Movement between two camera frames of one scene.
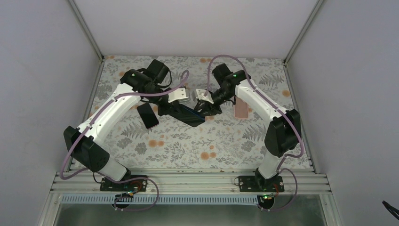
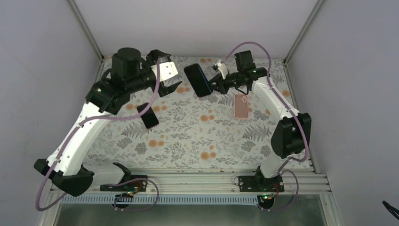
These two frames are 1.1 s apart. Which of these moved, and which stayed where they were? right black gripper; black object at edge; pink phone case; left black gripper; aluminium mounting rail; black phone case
Moved: left black gripper; black phone case; right black gripper
Stayed: pink phone case; aluminium mounting rail; black object at edge
